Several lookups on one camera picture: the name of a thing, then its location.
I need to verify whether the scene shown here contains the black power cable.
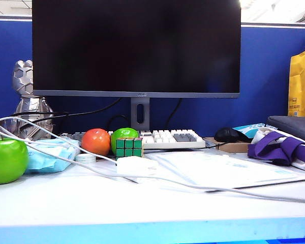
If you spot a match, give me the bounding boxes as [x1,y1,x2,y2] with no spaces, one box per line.
[165,98,183,123]
[30,98,123,125]
[11,111,70,119]
[106,114,129,131]

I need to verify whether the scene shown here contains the black computer monitor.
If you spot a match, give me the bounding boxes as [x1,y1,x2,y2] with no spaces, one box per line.
[32,0,242,99]

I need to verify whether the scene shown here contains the white charger block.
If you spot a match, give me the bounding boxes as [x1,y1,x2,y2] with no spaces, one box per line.
[116,155,159,177]

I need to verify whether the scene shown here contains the grey monitor stand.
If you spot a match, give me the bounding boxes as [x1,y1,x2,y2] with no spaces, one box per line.
[130,98,151,130]

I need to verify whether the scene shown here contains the dark grey laptop sleeve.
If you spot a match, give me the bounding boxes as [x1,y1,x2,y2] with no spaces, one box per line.
[266,115,305,146]

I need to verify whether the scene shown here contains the small green apple with sticker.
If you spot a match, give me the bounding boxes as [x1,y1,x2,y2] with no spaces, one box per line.
[110,127,140,155]

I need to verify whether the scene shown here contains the large green apple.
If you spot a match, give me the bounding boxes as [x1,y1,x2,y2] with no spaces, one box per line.
[0,136,29,186]

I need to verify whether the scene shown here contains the brown cardboard box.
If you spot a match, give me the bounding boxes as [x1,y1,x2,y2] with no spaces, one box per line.
[203,137,253,154]

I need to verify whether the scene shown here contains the white grey keyboard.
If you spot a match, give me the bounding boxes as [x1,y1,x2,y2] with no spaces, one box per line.
[56,129,207,150]

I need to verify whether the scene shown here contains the clear glass container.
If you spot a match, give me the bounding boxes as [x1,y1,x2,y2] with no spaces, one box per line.
[0,117,19,139]

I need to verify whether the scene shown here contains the blue cubicle partition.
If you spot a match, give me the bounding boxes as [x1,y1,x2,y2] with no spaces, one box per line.
[0,15,305,138]

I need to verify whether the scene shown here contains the purple white strap bundle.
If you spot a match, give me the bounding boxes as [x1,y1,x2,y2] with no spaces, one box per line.
[251,127,305,172]

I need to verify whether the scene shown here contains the white tape roll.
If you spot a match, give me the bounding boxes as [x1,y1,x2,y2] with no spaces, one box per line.
[74,153,97,164]

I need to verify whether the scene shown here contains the rubiks cube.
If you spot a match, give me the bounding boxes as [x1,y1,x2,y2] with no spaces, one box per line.
[115,137,144,158]

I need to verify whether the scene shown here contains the clear plastic document sleeve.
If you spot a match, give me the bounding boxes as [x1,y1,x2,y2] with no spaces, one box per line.
[141,150,305,191]

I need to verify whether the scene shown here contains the blue white snack packet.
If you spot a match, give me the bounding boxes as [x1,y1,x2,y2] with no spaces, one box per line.
[232,123,268,141]

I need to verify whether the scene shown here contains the silver geometric figurine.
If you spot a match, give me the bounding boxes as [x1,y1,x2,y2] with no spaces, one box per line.
[12,59,54,141]

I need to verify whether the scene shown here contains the orange round fruit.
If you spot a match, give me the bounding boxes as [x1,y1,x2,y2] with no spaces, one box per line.
[80,128,111,157]

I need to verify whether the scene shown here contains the purple cloth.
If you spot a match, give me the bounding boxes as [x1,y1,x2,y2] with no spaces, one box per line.
[247,131,305,167]

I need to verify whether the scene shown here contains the yellow paper bag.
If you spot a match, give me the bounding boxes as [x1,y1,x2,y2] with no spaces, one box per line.
[287,47,305,118]

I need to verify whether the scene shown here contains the white charging cable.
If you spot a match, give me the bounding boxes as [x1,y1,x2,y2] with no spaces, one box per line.
[0,116,305,204]

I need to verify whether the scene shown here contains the blue wet wipes pack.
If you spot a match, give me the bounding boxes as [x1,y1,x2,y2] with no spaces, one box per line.
[25,138,81,174]

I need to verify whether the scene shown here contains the black computer mouse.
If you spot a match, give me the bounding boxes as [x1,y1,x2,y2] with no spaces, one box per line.
[213,127,241,143]

